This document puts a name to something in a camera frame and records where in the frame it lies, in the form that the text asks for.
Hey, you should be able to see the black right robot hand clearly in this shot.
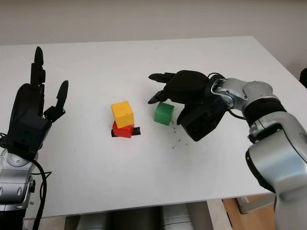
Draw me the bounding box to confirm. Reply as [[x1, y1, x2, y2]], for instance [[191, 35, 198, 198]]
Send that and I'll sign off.
[[148, 70, 213, 106]]

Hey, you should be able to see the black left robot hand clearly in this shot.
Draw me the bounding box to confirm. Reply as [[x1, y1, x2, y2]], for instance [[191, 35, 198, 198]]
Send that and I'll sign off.
[[8, 46, 69, 140]]

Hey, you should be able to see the green cube block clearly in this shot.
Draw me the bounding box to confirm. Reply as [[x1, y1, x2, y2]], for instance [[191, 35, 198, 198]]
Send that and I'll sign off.
[[154, 102, 175, 126]]

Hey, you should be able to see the yellow cube block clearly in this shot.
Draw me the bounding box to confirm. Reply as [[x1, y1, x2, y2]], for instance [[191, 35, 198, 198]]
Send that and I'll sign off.
[[110, 101, 134, 128]]

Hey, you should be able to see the red cube block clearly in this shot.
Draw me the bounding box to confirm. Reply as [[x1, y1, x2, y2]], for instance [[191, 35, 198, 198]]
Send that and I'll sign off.
[[112, 121, 134, 139]]

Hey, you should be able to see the black tape strip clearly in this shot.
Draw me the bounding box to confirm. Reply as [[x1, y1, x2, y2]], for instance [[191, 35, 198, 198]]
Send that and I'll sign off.
[[111, 126, 142, 138]]

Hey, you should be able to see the black object beyond table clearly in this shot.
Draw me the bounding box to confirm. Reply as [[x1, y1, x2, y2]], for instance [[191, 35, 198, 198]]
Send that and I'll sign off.
[[299, 68, 307, 90]]

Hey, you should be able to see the grey right robot thigh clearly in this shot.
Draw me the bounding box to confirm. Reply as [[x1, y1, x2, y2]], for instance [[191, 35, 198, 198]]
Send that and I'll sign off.
[[160, 205, 193, 230]]

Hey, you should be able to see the grey robot thigh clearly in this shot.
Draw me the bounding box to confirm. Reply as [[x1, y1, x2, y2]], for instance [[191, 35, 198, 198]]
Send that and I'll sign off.
[[160, 205, 193, 230], [76, 210, 114, 230]]

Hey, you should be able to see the grey left robot thigh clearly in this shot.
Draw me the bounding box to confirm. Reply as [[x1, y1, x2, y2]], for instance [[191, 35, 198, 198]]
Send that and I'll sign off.
[[76, 210, 114, 230]]

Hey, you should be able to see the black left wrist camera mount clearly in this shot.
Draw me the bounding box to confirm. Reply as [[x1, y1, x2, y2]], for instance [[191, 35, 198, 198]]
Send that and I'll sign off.
[[4, 107, 52, 161]]

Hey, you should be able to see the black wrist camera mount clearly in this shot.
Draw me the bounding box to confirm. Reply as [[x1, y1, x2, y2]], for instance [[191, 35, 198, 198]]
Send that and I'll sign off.
[[4, 107, 52, 161], [177, 94, 226, 142]]

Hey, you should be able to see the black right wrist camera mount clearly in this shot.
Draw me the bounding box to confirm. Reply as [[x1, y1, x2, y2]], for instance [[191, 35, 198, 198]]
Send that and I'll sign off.
[[177, 94, 226, 142]]

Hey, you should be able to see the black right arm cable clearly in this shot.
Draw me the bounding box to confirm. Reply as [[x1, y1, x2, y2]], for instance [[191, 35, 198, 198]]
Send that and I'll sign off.
[[206, 71, 247, 120]]

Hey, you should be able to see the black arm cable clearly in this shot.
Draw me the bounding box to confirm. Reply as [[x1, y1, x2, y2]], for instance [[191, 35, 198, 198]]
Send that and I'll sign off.
[[206, 71, 247, 120], [0, 133, 52, 230]]

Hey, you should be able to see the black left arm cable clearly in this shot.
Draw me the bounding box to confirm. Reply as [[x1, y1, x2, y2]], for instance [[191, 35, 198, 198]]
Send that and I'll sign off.
[[0, 133, 52, 230]]

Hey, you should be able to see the grey table frame bar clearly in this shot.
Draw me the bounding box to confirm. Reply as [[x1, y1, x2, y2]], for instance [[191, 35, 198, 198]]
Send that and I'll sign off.
[[236, 195, 276, 215]]

